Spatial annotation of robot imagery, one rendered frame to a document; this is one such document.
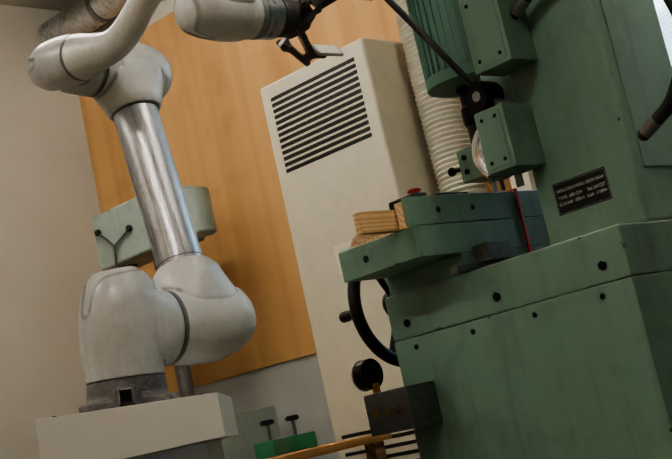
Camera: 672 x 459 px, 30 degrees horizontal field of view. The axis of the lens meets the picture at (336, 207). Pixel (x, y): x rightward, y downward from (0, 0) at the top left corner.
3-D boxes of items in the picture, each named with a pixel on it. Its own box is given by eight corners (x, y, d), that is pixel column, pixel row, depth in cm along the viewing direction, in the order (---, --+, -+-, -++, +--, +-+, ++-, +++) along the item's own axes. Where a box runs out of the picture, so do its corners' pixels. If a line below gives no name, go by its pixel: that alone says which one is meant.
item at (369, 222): (540, 221, 266) (535, 203, 266) (547, 219, 264) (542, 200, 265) (356, 235, 228) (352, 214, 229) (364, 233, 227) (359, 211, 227)
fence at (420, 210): (595, 213, 273) (589, 189, 274) (601, 211, 272) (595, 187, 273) (406, 227, 232) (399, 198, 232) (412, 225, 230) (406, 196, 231)
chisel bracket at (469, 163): (486, 189, 263) (476, 151, 264) (537, 170, 253) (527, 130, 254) (463, 190, 258) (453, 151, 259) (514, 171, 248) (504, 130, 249)
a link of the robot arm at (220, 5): (270, 38, 229) (264, -34, 230) (202, 33, 218) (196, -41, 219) (233, 48, 237) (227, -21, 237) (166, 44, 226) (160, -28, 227)
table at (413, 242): (503, 271, 292) (497, 246, 293) (609, 238, 271) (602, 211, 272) (311, 294, 251) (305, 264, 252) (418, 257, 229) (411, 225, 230)
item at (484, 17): (502, 77, 240) (484, 4, 243) (538, 60, 234) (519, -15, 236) (473, 75, 234) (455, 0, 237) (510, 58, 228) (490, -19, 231)
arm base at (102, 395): (76, 413, 229) (73, 383, 230) (84, 417, 251) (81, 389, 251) (176, 399, 232) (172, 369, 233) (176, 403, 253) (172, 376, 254)
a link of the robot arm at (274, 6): (272, 8, 229) (296, 11, 233) (247, -20, 233) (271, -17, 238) (252, 49, 233) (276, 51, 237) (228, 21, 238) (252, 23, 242)
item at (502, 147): (518, 175, 238) (503, 115, 240) (546, 164, 233) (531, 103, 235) (486, 176, 232) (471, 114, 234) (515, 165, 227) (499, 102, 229)
